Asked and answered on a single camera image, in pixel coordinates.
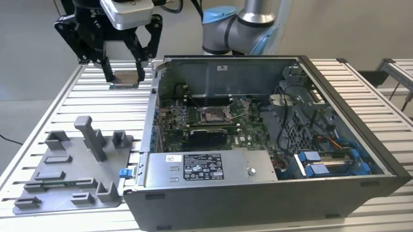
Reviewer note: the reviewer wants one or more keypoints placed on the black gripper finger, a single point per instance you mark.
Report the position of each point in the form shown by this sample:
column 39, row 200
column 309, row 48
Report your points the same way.
column 156, row 36
column 68, row 36

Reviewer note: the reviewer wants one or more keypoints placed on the silver CPU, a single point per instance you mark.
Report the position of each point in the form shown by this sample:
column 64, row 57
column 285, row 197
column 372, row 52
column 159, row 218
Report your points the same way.
column 126, row 77

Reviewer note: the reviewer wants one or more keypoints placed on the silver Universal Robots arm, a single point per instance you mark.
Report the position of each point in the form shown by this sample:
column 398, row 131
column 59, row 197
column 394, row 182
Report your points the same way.
column 254, row 12

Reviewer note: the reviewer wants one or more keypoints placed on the black RAM slot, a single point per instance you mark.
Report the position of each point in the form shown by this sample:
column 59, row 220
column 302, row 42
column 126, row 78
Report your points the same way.
column 210, row 126
column 210, row 97

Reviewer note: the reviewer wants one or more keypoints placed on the CPU socket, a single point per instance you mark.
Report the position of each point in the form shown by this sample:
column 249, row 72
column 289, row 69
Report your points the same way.
column 214, row 116

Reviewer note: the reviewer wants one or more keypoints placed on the thin metal locking lever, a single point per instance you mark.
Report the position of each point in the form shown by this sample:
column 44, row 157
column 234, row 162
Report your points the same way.
column 239, row 116

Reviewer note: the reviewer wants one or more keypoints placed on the black ribbed cooler block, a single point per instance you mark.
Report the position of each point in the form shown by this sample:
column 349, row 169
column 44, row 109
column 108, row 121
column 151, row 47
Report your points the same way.
column 206, row 138

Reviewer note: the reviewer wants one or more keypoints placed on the green motherboard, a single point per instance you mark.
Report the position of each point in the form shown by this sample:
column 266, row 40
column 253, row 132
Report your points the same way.
column 251, row 128

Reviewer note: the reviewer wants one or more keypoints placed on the grey parts rack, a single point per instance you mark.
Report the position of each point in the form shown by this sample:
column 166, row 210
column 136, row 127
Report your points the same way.
column 80, row 159

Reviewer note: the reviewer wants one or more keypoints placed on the silver power supply unit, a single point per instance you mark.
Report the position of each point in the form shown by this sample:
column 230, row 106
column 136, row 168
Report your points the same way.
column 160, row 169

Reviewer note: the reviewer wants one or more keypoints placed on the grey plastic drive cage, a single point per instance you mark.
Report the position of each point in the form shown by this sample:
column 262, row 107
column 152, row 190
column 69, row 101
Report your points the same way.
column 299, row 120

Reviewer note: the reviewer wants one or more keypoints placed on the blue case latch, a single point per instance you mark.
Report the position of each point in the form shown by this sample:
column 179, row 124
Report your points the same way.
column 124, row 173

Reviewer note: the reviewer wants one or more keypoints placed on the hard disk in blue carrier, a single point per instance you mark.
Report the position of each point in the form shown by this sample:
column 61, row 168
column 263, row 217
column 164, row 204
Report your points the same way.
column 317, row 169
column 309, row 155

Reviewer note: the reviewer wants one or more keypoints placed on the black open PC case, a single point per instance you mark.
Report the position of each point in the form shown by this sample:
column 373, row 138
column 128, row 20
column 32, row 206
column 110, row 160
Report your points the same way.
column 226, row 207

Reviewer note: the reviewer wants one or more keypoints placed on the aluminium side table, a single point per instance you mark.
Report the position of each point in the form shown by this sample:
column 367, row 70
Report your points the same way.
column 398, row 70

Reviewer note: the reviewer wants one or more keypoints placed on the black frame post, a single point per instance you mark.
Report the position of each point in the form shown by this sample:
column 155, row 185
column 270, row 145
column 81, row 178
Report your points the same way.
column 65, row 7

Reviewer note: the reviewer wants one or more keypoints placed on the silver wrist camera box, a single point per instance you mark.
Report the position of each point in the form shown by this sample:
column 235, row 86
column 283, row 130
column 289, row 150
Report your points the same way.
column 128, row 14

